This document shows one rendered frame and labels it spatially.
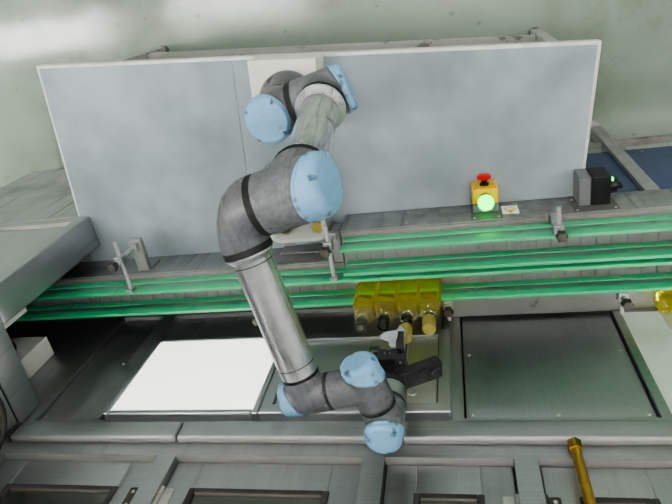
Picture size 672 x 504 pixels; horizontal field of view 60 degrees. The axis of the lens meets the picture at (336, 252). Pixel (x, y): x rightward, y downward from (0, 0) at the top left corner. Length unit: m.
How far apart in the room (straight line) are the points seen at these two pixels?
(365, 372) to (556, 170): 0.90
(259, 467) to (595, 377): 0.83
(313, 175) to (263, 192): 0.09
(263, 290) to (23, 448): 0.90
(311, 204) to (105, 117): 1.08
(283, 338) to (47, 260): 0.99
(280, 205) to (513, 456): 0.73
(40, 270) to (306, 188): 1.10
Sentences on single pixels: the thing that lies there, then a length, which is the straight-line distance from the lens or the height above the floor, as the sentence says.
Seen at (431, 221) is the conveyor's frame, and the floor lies 0.86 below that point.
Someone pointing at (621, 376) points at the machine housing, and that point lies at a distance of 1.59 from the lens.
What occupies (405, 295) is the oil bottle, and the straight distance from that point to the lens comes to 1.55.
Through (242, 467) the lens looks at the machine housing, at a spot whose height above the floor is 1.45.
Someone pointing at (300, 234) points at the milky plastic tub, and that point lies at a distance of 1.76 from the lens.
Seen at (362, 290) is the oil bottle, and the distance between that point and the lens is 1.60.
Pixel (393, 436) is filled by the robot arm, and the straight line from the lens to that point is 1.15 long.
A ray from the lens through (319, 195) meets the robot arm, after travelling 0.97.
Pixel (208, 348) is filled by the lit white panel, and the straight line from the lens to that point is 1.79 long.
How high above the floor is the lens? 2.37
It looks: 62 degrees down
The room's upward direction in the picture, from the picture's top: 160 degrees counter-clockwise
